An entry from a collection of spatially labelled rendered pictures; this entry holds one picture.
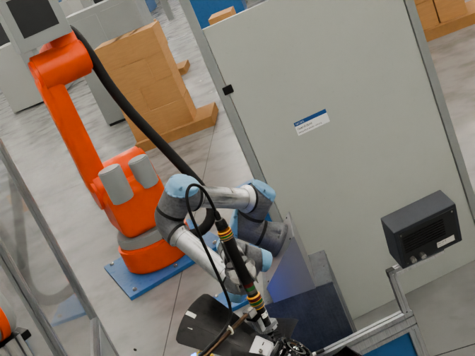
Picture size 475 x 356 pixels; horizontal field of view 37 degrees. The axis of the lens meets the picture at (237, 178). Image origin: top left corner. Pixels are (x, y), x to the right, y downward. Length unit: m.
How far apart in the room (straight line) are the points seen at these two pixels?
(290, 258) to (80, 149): 3.55
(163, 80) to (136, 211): 4.29
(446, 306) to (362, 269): 0.53
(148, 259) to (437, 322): 2.81
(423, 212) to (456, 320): 1.63
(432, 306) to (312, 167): 1.11
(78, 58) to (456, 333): 3.63
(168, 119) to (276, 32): 6.44
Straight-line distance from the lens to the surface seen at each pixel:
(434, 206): 2.73
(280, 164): 4.04
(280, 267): 2.90
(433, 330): 4.23
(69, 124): 6.09
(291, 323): 2.51
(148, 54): 10.06
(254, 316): 2.23
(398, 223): 2.69
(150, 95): 10.21
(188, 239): 2.61
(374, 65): 4.11
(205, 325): 2.25
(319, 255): 3.19
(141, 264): 6.23
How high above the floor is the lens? 2.45
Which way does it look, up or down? 19 degrees down
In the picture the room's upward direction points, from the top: 23 degrees counter-clockwise
